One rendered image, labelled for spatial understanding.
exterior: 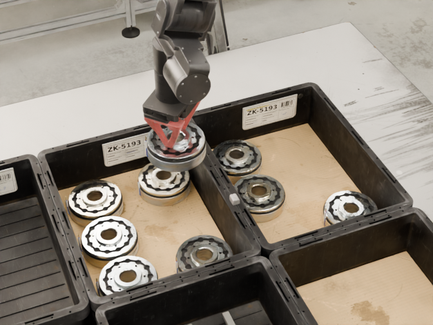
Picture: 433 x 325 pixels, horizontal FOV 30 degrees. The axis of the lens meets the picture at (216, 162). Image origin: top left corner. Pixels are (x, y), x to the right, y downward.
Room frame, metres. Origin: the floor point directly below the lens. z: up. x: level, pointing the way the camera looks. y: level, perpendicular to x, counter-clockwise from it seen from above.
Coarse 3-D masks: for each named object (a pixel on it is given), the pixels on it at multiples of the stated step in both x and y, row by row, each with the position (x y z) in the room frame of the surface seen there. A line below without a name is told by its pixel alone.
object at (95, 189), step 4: (92, 188) 1.12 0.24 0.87; (96, 188) 1.12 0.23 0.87; (100, 188) 1.12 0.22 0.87; (84, 192) 1.11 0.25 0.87; (88, 192) 1.11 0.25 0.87; (92, 192) 1.12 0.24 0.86; (96, 192) 1.12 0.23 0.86; (100, 192) 1.11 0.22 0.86; (104, 192) 1.11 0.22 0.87; (84, 196) 1.10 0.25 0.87; (104, 196) 1.10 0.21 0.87; (84, 200) 1.09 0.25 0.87; (88, 200) 1.09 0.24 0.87; (100, 200) 1.09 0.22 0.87; (104, 200) 1.09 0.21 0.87; (88, 204) 1.08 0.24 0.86; (92, 204) 1.08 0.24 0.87; (96, 204) 1.08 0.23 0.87; (100, 204) 1.08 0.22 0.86
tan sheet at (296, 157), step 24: (264, 144) 1.29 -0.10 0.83; (288, 144) 1.29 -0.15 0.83; (312, 144) 1.29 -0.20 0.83; (264, 168) 1.22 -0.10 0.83; (288, 168) 1.22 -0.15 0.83; (312, 168) 1.22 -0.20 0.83; (336, 168) 1.22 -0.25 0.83; (288, 192) 1.15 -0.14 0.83; (312, 192) 1.15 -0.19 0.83; (336, 192) 1.15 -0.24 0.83; (360, 192) 1.15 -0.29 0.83; (288, 216) 1.08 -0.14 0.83; (312, 216) 1.08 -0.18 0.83
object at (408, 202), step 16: (256, 96) 1.33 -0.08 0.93; (272, 96) 1.33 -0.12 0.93; (320, 96) 1.33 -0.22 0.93; (208, 112) 1.28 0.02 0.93; (336, 112) 1.28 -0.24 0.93; (352, 128) 1.22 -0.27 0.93; (208, 144) 1.18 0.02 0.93; (224, 176) 1.09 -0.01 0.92; (384, 176) 1.09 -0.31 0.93; (400, 192) 1.04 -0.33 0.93; (240, 208) 1.00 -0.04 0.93; (384, 208) 1.00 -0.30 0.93; (400, 208) 1.00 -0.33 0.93; (256, 224) 0.97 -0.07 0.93; (336, 224) 0.97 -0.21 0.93; (352, 224) 0.97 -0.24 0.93; (288, 240) 0.93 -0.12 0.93; (304, 240) 0.93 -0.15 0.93
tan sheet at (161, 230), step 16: (112, 176) 1.20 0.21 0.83; (128, 176) 1.20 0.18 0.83; (64, 192) 1.15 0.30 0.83; (128, 192) 1.15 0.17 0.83; (192, 192) 1.15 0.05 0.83; (128, 208) 1.10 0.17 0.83; (144, 208) 1.10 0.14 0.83; (160, 208) 1.10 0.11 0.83; (176, 208) 1.10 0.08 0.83; (192, 208) 1.10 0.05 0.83; (144, 224) 1.06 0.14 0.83; (160, 224) 1.06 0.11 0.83; (176, 224) 1.06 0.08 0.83; (192, 224) 1.06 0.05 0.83; (208, 224) 1.06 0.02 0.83; (144, 240) 1.02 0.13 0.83; (160, 240) 1.02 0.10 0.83; (176, 240) 1.02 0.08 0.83; (224, 240) 1.02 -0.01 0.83; (144, 256) 0.98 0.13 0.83; (160, 256) 0.98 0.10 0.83; (96, 272) 0.94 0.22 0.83; (160, 272) 0.94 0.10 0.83; (96, 288) 0.91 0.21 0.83
